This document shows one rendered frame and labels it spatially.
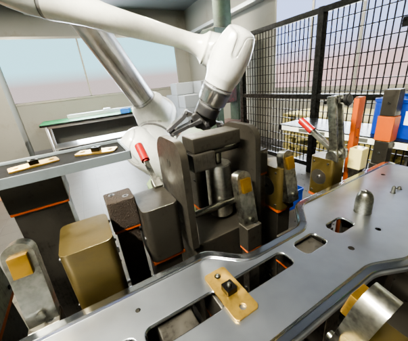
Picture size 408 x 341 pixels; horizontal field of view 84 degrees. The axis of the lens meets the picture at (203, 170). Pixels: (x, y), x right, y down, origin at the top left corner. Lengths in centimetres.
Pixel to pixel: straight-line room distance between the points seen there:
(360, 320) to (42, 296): 38
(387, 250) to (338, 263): 9
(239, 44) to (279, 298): 56
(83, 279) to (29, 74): 631
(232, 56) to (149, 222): 46
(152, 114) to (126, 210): 63
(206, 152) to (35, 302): 34
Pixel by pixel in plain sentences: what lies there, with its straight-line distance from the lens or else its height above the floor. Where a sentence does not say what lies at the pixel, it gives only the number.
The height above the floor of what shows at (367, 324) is 108.
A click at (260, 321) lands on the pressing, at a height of 100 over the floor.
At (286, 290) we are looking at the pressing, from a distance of 38.
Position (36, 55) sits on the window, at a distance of 662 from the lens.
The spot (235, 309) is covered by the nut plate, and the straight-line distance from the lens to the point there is 35.
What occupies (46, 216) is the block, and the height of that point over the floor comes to 106.
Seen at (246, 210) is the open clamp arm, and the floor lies 102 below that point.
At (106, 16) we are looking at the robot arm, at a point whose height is 145.
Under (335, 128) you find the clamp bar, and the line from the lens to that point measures 68.
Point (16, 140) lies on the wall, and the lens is 621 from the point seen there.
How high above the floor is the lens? 129
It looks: 22 degrees down
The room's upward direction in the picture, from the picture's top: 6 degrees counter-clockwise
